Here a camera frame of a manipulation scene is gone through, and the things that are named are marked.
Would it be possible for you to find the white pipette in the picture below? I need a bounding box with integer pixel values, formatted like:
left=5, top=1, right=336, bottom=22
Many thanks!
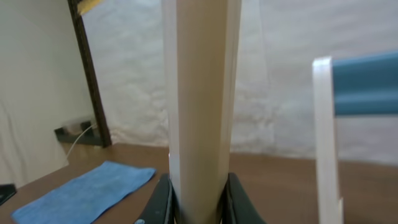
left=161, top=0, right=243, bottom=224

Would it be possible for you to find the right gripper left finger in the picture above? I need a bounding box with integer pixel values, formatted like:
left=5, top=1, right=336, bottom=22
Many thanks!
left=135, top=173, right=175, bottom=224

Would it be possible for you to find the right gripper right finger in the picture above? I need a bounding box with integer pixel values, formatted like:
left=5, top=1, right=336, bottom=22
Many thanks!
left=221, top=172, right=267, bottom=224

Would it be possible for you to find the dark brown wooden post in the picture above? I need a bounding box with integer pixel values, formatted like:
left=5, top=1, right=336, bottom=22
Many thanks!
left=67, top=0, right=113, bottom=149

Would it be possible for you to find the blue cloth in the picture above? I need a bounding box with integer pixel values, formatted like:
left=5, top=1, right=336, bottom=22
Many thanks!
left=11, top=160, right=157, bottom=224

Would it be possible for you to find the white and blue stand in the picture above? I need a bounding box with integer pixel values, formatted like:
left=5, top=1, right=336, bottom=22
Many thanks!
left=312, top=50, right=398, bottom=224

